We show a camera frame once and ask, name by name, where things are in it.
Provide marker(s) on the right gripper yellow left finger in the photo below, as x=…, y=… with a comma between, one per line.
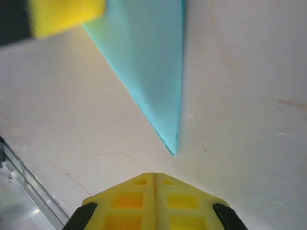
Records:
x=127, y=206

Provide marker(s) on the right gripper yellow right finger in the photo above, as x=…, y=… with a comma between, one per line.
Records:
x=184, y=206

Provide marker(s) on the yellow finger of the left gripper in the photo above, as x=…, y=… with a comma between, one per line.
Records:
x=64, y=14

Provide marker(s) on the light blue paper sheet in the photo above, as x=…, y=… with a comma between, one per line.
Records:
x=153, y=60

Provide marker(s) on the wide aluminium frame rail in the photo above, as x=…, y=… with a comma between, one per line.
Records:
x=28, y=187

